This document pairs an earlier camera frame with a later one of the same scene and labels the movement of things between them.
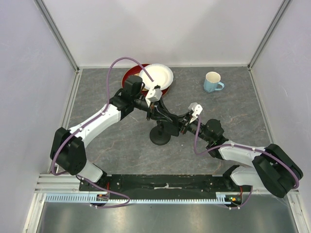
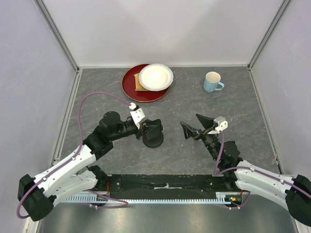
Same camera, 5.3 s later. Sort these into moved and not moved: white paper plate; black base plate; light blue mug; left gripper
Moved: left gripper
Not moved: black base plate; white paper plate; light blue mug
